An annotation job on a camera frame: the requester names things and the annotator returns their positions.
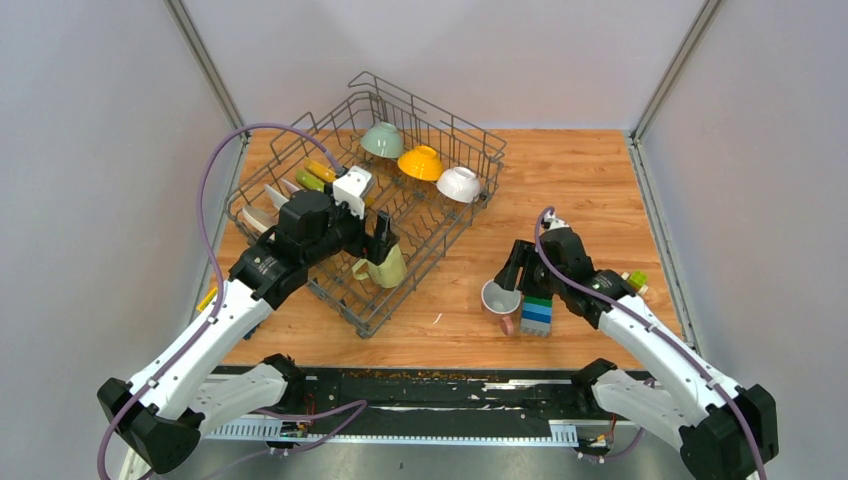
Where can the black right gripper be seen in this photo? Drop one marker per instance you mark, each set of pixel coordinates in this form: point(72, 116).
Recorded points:
point(518, 258)

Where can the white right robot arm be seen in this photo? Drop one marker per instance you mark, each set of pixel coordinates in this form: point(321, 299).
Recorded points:
point(669, 371)

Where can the pink mug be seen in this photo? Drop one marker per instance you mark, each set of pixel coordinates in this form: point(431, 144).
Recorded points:
point(501, 306)

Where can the yellow bowl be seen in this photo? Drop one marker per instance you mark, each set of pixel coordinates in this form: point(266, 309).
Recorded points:
point(422, 163)

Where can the white bowl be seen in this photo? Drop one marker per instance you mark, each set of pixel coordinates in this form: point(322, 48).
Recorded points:
point(459, 184)

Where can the yellow mug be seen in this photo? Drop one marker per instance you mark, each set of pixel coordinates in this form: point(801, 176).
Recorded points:
point(389, 274)

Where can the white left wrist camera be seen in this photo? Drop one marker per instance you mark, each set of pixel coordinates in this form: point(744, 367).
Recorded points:
point(351, 189)

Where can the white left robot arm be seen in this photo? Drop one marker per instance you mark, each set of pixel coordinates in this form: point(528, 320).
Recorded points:
point(164, 410)

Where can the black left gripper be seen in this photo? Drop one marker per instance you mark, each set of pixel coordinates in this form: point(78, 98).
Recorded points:
point(384, 238)

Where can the green scalloped plate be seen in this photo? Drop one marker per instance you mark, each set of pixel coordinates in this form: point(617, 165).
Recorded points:
point(309, 181)

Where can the green blue grey block stack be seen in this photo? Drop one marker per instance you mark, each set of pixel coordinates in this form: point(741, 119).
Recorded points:
point(536, 316)

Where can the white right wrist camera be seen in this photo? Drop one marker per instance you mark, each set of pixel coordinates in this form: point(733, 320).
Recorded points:
point(552, 222)

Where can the red and teal floral plate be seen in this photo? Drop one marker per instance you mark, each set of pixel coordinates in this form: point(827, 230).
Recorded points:
point(276, 197)

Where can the grey wire dish rack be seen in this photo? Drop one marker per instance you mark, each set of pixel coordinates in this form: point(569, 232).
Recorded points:
point(426, 222)

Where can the yellow red blue toy block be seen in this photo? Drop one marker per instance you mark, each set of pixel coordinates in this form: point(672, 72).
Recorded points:
point(206, 300)

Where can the teal and yellow bowls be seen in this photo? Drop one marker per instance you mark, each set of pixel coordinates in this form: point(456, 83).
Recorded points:
point(383, 140)

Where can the small red yellow green toy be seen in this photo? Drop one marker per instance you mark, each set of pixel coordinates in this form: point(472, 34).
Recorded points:
point(637, 280)

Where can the yellow polka dot plate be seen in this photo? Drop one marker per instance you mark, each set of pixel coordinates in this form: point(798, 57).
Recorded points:
point(319, 170)

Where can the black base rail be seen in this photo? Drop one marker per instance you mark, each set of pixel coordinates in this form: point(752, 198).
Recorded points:
point(424, 405)

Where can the cream and pink plate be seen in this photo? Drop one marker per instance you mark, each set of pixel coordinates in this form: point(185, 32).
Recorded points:
point(260, 220)

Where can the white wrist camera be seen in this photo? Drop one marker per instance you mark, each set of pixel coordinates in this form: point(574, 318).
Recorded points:
point(552, 222)
point(351, 189)

